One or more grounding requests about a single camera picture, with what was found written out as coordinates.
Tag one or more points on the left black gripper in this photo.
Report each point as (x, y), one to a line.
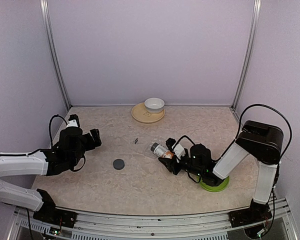
(92, 145)

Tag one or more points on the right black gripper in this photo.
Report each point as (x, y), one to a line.
(170, 164)

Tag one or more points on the orange pill bottle grey cap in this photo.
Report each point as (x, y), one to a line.
(161, 151)

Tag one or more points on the grey round bottle cap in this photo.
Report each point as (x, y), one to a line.
(118, 164)

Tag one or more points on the clear plastic pill organizer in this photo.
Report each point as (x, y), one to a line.
(142, 145)

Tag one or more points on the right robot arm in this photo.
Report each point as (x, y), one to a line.
(262, 141)

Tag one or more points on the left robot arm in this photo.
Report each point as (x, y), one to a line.
(63, 156)

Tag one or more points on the beige round plate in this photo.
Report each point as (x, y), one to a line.
(142, 115)

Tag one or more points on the green round plate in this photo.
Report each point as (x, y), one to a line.
(223, 185)

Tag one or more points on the white ceramic bowl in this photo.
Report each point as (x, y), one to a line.
(154, 105)

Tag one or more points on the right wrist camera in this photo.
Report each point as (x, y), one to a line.
(176, 148)

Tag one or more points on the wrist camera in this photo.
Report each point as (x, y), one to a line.
(73, 121)
(176, 148)

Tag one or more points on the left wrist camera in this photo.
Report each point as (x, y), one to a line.
(73, 121)

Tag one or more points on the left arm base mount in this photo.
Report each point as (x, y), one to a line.
(52, 215)

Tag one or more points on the front aluminium rail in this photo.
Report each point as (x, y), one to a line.
(104, 226)

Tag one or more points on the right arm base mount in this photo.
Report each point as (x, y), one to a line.
(255, 213)

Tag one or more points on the left aluminium frame post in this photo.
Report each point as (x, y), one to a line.
(53, 53)

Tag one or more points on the aluminium frame post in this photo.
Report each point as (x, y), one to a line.
(53, 53)
(248, 53)

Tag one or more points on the right aluminium frame post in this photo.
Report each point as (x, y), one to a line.
(248, 53)

